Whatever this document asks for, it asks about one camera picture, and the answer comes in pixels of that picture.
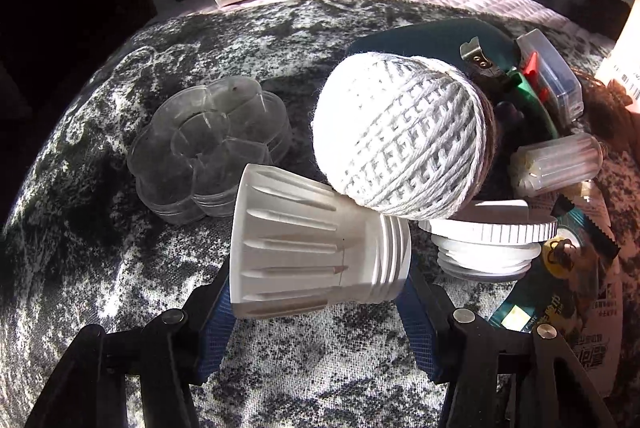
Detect white ribbed plastic lamp socket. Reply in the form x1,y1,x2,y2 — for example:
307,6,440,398
230,164,412,320

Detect grey mottled blanket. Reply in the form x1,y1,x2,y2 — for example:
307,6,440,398
0,0,640,428

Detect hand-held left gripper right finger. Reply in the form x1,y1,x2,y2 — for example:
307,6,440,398
397,275,621,428

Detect brown fibre bundle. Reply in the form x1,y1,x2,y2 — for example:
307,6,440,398
572,75,635,146

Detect green and red pruning shears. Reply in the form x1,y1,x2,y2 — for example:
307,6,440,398
459,36,553,123

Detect clear flower-shaped plastic box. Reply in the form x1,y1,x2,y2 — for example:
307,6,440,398
126,76,294,227

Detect printed foil packet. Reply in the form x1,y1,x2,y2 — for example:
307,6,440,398
489,182,624,400

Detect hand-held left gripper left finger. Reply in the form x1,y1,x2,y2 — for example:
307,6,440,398
22,258,238,428

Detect pink and white box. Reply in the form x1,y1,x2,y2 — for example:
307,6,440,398
595,0,640,115

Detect dark green tool with clip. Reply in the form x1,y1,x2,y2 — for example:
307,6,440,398
345,18,561,143

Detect white twine ball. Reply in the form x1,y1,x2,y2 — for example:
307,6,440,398
310,52,494,220

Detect small clear plastic case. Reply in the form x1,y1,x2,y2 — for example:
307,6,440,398
515,28,585,119

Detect white threaded plastic cap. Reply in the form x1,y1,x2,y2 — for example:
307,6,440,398
419,200,559,281

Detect translucent white plastic cylinder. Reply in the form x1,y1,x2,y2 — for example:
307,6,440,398
510,133,604,199

